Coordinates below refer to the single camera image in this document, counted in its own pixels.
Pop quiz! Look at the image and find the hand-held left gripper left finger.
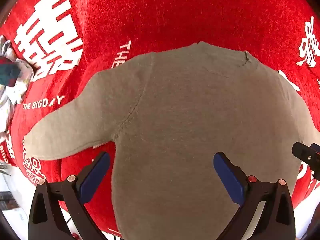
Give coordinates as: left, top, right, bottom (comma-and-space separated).
27, 151, 112, 240

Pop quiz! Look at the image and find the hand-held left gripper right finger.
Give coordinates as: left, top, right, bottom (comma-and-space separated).
213, 152, 297, 240

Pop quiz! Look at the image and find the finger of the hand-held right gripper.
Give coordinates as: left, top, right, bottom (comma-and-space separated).
292, 141, 320, 181

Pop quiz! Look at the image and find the grey sweater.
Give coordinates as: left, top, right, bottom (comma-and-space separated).
22, 41, 318, 240

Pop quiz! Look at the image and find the white floral cloth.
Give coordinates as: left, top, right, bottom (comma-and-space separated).
0, 35, 34, 140

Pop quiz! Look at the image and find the dark plaid cloth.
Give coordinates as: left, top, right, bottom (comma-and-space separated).
0, 56, 22, 87

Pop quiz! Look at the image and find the red printed blanket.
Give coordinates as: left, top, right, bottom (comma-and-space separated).
0, 0, 320, 240

